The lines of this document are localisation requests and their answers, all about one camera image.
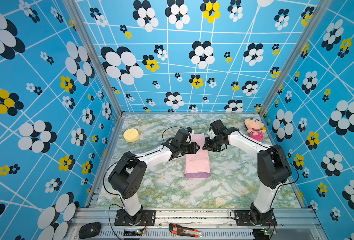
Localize purple wrapping paper sheet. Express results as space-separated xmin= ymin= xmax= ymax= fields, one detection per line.
xmin=185 ymin=134 xmax=211 ymax=179

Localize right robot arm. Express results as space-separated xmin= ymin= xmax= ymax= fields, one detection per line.
xmin=203 ymin=120 xmax=292 ymax=226

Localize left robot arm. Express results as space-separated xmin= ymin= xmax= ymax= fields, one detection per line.
xmin=108 ymin=128 xmax=200 ymax=225

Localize pink plush doll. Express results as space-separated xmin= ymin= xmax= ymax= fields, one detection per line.
xmin=245 ymin=118 xmax=266 ymax=141

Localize yellow round sponge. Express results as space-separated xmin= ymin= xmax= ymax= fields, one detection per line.
xmin=123 ymin=129 xmax=140 ymax=143

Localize orange black utility knife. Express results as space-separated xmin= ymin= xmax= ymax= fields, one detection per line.
xmin=169 ymin=223 xmax=203 ymax=238

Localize right small circuit board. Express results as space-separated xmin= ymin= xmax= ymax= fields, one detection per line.
xmin=253 ymin=229 xmax=271 ymax=240

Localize small circuit board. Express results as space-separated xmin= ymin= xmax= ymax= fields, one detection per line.
xmin=123 ymin=229 xmax=146 ymax=237
xmin=253 ymin=229 xmax=271 ymax=240

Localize left small circuit board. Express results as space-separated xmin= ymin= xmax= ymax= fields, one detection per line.
xmin=123 ymin=229 xmax=146 ymax=237

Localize black computer mouse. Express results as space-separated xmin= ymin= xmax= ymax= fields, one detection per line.
xmin=78 ymin=222 xmax=102 ymax=240

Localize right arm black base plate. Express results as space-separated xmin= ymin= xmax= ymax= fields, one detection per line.
xmin=234 ymin=210 xmax=278 ymax=227

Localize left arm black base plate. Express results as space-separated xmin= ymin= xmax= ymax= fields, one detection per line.
xmin=114 ymin=209 xmax=156 ymax=226

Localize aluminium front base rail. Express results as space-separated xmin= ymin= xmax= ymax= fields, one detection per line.
xmin=66 ymin=208 xmax=327 ymax=240

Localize aluminium frame post left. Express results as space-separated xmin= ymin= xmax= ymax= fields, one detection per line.
xmin=63 ymin=0 xmax=123 ymax=119

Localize aluminium frame post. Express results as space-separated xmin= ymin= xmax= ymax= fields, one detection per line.
xmin=258 ymin=0 xmax=333 ymax=117
xmin=63 ymin=0 xmax=123 ymax=119

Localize aluminium frame post right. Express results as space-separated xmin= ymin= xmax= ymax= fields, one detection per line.
xmin=258 ymin=0 xmax=333 ymax=117

